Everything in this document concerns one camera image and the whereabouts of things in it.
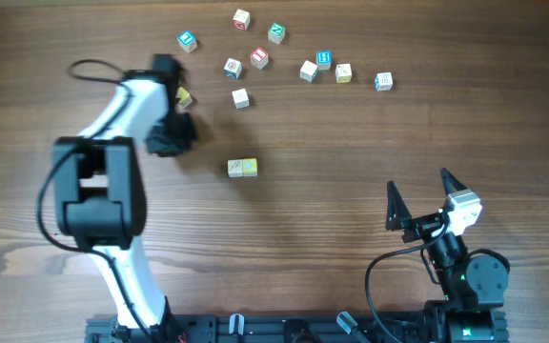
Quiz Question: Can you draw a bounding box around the yellow-sided block with 0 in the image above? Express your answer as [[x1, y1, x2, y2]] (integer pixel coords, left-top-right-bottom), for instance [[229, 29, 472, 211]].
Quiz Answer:
[[335, 63, 353, 83]]

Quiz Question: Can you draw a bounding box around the blue D block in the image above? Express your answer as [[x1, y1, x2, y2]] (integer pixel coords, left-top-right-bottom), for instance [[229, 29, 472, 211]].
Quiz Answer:
[[223, 58, 242, 79]]

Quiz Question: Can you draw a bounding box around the white apple block green N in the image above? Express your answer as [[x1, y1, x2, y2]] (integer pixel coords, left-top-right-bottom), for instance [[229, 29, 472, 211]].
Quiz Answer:
[[299, 60, 318, 82]]

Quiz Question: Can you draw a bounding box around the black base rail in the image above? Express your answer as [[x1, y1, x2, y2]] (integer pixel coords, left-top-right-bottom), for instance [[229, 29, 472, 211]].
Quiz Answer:
[[83, 312, 512, 343]]

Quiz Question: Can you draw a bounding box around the white bird block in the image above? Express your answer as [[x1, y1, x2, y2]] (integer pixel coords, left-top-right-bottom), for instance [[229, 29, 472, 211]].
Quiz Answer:
[[232, 89, 250, 110]]

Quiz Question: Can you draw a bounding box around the blue-top ladder block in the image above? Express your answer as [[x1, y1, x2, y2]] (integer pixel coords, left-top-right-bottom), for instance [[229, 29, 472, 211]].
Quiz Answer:
[[315, 50, 332, 71]]

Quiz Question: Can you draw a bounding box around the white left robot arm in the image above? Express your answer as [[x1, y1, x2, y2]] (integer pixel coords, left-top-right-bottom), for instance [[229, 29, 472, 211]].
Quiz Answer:
[[45, 67, 197, 342]]

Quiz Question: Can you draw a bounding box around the red M block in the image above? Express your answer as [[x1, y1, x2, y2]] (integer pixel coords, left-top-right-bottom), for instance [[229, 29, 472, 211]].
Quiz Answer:
[[233, 9, 251, 30]]

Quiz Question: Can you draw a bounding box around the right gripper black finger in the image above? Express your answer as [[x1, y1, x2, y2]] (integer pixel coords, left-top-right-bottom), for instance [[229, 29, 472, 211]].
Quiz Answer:
[[440, 168, 467, 195], [387, 181, 412, 224]]

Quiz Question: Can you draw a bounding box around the red I top block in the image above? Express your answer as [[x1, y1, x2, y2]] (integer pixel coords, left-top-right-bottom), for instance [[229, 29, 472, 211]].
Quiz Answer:
[[250, 48, 269, 70]]

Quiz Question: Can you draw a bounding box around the plain cream block with 9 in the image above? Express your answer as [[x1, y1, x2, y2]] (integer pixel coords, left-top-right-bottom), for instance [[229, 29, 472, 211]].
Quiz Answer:
[[227, 159, 244, 178]]

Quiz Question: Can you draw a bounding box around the green N block far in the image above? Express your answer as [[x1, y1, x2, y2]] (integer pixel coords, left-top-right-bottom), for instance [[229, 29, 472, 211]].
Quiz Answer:
[[268, 23, 286, 44]]

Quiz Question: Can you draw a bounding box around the yellow-top block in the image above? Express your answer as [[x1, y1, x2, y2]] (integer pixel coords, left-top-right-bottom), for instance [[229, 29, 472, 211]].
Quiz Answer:
[[176, 87, 193, 109]]

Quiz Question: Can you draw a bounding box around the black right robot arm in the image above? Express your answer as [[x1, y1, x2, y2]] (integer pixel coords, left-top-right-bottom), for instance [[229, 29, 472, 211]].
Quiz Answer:
[[386, 169, 511, 343]]

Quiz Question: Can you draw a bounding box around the blue-sided block far right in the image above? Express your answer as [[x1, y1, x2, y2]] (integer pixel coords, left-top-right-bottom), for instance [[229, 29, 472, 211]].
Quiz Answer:
[[375, 72, 394, 91]]

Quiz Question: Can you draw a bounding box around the blue-top block far left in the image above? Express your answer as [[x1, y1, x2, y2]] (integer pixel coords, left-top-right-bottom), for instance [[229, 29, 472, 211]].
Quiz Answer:
[[177, 30, 197, 53]]

